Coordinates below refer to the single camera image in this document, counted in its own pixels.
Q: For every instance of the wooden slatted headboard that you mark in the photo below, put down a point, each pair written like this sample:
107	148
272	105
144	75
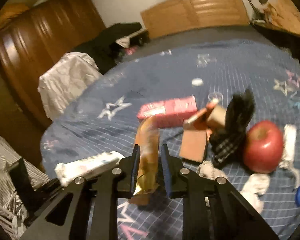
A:
175	16

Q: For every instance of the white red paper package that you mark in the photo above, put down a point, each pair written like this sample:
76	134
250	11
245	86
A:
87	168

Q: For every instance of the red pink box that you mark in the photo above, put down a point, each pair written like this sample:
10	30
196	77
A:
169	113

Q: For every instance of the black clothes pile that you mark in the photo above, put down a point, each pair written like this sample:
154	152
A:
104	49

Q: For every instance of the blue checked star bedspread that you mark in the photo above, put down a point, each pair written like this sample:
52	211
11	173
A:
103	119

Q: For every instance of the brown wooden wardrobe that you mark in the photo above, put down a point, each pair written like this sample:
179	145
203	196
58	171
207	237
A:
30	45

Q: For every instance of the gold brown cardboard box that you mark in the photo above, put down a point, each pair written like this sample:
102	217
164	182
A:
147	137

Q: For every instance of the brown open cardboard box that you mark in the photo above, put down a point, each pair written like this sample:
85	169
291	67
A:
198	128

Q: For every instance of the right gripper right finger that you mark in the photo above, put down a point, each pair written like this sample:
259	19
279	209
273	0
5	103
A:
212	209

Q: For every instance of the black checked sock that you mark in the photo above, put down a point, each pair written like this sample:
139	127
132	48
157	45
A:
227	143

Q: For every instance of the black desk lamp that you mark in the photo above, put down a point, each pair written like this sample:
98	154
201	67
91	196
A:
258	13

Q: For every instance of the small white cap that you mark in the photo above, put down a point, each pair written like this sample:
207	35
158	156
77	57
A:
197	82

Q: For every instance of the white crumpled cloth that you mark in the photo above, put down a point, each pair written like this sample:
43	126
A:
66	81

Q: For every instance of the red apple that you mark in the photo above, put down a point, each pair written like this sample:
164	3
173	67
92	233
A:
263	147

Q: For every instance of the dark wooden desk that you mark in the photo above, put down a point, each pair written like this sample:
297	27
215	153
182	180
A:
279	37

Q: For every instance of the small white sock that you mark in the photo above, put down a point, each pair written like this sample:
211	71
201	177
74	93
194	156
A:
288	156

